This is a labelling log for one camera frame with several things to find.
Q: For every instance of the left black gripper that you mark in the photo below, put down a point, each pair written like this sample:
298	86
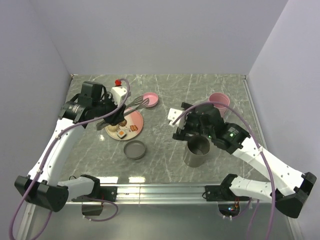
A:
117	116

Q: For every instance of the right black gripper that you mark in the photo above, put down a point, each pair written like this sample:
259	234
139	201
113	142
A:
181	134

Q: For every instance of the metal serving tongs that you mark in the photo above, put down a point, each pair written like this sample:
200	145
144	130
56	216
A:
137	104

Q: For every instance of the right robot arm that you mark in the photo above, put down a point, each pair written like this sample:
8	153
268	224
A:
286	187

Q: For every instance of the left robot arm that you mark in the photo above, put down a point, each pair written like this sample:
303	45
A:
42	186

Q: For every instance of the brown mushroom food piece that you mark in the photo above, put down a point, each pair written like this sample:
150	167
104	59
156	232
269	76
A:
123	123

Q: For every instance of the grey cylindrical container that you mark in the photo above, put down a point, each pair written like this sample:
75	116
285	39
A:
196	151

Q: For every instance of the pink cylindrical container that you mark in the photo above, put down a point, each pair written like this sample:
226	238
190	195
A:
222	101

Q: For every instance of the pink and cream plate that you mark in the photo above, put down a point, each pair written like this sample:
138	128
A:
135	118

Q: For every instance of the orange topped sushi piece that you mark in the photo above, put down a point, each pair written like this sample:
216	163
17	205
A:
121	134

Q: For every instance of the small orange sausage pieces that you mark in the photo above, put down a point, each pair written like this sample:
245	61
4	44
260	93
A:
133	128

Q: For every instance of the pink round lid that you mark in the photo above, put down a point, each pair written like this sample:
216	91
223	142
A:
153	99

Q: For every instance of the grey round lid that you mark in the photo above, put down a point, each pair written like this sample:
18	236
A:
134	149

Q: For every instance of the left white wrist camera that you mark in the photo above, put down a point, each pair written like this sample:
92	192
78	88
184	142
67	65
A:
118	92

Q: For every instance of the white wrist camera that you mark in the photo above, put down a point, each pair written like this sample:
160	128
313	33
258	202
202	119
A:
173	115
118	92

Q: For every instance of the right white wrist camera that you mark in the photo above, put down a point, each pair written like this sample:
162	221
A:
173	115

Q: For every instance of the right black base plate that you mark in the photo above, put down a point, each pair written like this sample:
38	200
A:
217	193

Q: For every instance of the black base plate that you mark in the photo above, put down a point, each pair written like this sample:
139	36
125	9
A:
108	193
217	193

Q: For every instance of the aluminium mounting rail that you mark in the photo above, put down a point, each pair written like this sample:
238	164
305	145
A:
167	193

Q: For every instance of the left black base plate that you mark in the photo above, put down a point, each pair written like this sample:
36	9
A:
108	193

